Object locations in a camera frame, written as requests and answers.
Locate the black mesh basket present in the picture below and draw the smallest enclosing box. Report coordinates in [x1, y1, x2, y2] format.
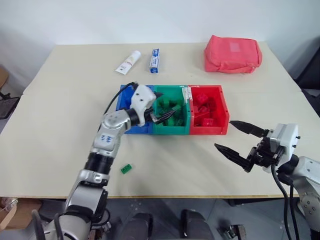
[0, 91, 20, 120]

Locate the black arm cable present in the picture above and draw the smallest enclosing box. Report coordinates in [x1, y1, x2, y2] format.
[270, 161, 299, 240]
[103, 81, 139, 116]
[287, 183, 303, 240]

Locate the blue plastic bin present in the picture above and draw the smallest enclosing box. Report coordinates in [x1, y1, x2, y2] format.
[116, 84, 156, 135]

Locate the red fabric pouch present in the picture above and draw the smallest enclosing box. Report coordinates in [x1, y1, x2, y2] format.
[203, 34, 263, 74]

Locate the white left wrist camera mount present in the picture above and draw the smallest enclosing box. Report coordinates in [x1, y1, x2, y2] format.
[129, 84, 156, 126]

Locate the black cable at robot torso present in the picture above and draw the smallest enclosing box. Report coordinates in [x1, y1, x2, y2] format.
[31, 209, 63, 240]

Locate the flat green toy block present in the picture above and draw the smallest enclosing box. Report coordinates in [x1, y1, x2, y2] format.
[119, 163, 134, 174]

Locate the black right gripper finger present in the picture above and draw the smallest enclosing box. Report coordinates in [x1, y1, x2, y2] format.
[214, 142, 254, 174]
[229, 120, 270, 138]

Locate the green plastic bin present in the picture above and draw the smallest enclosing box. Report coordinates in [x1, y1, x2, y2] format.
[149, 84, 192, 135]

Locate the red toy block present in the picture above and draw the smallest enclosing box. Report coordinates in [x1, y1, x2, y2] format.
[202, 117, 216, 128]
[194, 91, 210, 105]
[193, 104, 208, 119]

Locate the open cardboard box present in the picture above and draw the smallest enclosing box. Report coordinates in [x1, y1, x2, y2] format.
[0, 196, 43, 231]

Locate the white cream tube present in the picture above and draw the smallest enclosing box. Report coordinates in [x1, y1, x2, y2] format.
[115, 50, 142, 75]

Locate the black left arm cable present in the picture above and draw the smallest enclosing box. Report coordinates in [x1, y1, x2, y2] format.
[103, 81, 139, 116]

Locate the black caster wheel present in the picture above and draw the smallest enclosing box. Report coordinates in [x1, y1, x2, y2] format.
[221, 223, 249, 240]

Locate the white paper label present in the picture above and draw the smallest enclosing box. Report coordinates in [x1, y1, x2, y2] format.
[180, 85, 194, 104]

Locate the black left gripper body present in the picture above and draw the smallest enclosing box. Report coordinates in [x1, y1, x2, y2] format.
[143, 107, 156, 123]

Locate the blue white toothpaste box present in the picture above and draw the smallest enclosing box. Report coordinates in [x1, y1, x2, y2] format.
[149, 48, 161, 74]

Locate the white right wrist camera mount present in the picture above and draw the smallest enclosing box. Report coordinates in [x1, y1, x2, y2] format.
[265, 122, 300, 174]

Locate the red plastic bin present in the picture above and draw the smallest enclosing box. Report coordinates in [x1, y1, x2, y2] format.
[187, 84, 230, 136]

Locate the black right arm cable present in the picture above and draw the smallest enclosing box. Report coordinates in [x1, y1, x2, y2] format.
[287, 183, 303, 240]
[270, 161, 299, 240]

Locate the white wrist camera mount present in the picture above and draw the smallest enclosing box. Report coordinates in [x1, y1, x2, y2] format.
[129, 84, 156, 126]
[265, 122, 300, 174]

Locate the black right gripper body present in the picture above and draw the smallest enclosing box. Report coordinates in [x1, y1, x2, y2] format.
[246, 136, 285, 168]

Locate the brown cardboard box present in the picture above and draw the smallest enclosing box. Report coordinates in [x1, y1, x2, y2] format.
[0, 66, 10, 89]

